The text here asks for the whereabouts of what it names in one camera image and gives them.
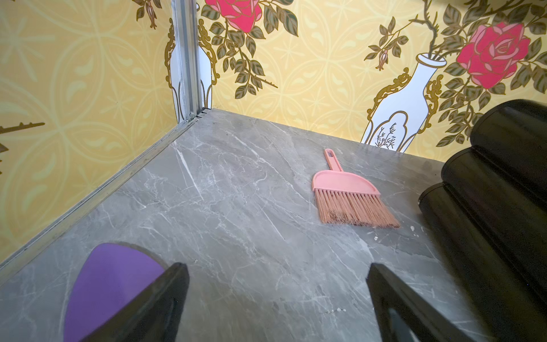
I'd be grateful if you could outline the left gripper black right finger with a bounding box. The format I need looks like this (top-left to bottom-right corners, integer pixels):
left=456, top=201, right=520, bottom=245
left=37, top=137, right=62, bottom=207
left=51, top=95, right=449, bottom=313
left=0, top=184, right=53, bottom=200
left=367, top=263, right=470, bottom=341

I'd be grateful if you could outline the purple spatula with pink handle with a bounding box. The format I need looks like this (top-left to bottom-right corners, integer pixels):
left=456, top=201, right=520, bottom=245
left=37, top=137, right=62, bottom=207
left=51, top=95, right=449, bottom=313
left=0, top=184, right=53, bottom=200
left=64, top=243, right=165, bottom=341

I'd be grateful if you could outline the pink hand broom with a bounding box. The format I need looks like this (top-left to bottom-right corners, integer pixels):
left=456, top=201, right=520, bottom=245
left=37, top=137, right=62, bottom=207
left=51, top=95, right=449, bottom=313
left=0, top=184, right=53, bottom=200
left=311, top=149, right=400, bottom=228

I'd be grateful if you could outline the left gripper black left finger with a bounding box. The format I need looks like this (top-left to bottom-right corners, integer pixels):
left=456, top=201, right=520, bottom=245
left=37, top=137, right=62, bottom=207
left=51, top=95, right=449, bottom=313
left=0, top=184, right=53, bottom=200
left=83, top=262, right=190, bottom=341

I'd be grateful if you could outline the black drawer cabinet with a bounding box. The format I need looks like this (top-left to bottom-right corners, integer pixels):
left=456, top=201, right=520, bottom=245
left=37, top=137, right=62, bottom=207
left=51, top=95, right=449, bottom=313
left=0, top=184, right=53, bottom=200
left=418, top=100, right=546, bottom=341

